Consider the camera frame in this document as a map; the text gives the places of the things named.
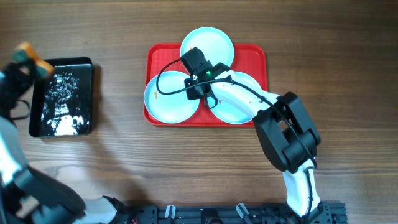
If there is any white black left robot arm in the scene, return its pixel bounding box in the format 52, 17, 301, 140
1, 59, 127, 223

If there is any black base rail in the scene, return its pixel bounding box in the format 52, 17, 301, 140
127, 202, 348, 224

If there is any green and orange sponge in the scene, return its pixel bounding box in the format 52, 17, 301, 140
11, 42, 55, 80

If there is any red plastic tray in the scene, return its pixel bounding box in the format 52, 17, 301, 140
145, 43, 268, 128

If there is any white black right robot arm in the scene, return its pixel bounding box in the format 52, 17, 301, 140
184, 62, 320, 218

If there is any light blue plate top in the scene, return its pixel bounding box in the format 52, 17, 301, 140
180, 27, 234, 67

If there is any light blue plate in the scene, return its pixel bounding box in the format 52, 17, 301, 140
209, 71, 261, 124
144, 71, 200, 124
180, 27, 234, 67

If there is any black plastic water basin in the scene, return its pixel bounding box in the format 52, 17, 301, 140
29, 57, 94, 138

